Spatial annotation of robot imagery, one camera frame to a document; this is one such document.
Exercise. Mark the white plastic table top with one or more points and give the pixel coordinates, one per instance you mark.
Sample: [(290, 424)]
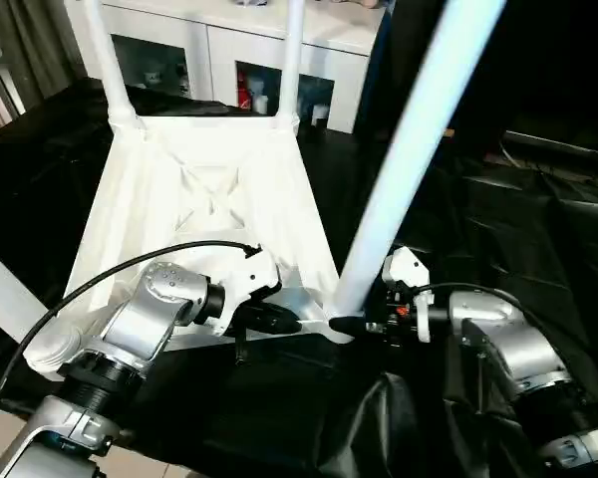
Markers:
[(144, 199)]

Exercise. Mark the white plastic table leg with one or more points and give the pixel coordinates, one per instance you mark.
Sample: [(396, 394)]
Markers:
[(107, 60), (291, 60), (5, 294), (418, 124)]

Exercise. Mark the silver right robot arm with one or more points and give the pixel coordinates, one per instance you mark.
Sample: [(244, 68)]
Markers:
[(523, 348)]

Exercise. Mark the black table mat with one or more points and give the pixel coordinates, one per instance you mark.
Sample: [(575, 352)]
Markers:
[(503, 239)]

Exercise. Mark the long dark metal rod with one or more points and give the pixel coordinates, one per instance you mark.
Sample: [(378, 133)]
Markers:
[(563, 144)]

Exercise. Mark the white cabinet with glass doors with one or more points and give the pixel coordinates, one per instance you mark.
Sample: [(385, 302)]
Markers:
[(204, 35)]

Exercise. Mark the grey curtain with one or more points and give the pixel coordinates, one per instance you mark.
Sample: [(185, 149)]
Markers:
[(40, 45)]

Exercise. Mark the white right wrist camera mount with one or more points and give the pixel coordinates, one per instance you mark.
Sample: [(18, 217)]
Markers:
[(403, 266)]

